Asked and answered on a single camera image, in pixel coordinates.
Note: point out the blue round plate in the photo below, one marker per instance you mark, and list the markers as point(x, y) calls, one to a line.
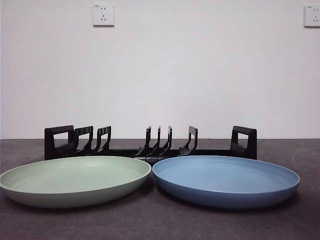
point(225, 182)

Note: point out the pale green round plate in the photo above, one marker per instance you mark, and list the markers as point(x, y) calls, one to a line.
point(75, 182)

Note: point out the black plastic plate rack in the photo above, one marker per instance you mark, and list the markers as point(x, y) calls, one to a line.
point(48, 150)

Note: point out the white wall power socket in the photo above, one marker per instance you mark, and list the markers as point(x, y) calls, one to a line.
point(312, 16)
point(104, 15)

